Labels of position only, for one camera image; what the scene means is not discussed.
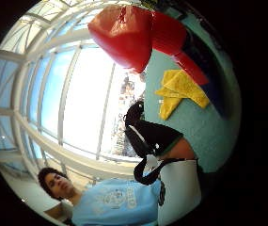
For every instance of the yellow cloth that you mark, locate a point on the yellow cloth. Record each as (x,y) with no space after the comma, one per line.
(180,89)

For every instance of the the person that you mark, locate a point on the the person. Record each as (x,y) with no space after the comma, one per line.
(114,201)

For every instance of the dark blue fabric piece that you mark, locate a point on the dark blue fabric piece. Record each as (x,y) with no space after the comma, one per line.
(208,69)

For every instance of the red smooth tapered object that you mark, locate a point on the red smooth tapered object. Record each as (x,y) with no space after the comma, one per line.
(171,34)

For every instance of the red crinkled plastic bag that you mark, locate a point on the red crinkled plastic bag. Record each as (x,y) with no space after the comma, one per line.
(124,34)

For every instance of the white window frame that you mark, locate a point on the white window frame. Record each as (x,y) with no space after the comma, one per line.
(64,97)

